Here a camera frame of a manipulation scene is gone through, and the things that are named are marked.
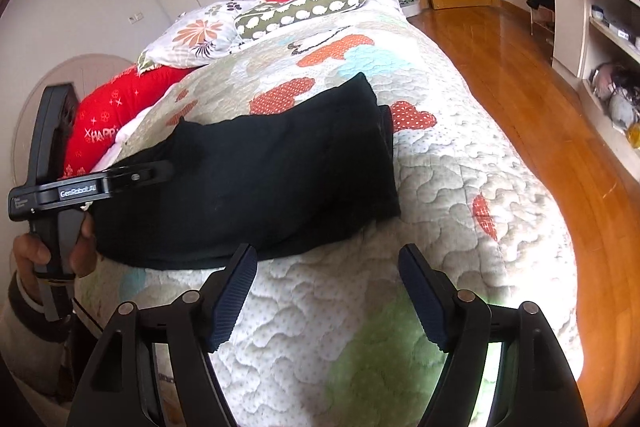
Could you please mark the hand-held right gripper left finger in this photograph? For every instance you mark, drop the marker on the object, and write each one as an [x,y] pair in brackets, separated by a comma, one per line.
[232,297]

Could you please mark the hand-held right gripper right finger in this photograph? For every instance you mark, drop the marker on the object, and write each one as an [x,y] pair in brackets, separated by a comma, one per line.
[425,297]

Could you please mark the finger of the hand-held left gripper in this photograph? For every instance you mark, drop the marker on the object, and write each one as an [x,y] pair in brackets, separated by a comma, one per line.
[150,171]

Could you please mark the black pants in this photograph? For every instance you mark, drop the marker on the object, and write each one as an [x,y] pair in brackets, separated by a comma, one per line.
[260,177]

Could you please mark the person's left forearm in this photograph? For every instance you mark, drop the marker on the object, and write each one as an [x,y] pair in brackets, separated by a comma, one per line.
[25,357]

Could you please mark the person's left hand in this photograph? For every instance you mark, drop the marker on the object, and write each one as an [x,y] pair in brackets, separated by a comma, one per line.
[27,254]

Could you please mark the quilted heart-print bedspread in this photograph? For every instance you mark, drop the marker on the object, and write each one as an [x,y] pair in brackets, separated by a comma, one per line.
[450,187]

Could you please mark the floral white pillow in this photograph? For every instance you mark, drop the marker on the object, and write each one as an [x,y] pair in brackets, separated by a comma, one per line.
[200,32]

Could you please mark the green sheep-print bolster pillow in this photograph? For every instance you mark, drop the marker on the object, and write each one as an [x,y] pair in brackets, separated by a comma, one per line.
[300,9]

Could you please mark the yellow bottle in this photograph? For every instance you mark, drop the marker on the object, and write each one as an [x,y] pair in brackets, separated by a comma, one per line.
[634,136]

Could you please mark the white round appliance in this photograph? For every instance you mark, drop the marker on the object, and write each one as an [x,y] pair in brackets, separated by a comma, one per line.
[622,109]

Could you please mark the pink white bag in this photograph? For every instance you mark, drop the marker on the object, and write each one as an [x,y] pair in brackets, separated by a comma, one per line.
[606,79]

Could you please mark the white television cabinet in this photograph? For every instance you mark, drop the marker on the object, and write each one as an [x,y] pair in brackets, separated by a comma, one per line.
[565,17]

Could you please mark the small white box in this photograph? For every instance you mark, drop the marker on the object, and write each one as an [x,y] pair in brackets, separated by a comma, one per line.
[623,35]

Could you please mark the white wall socket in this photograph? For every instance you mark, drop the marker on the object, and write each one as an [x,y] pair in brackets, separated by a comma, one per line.
[136,18]

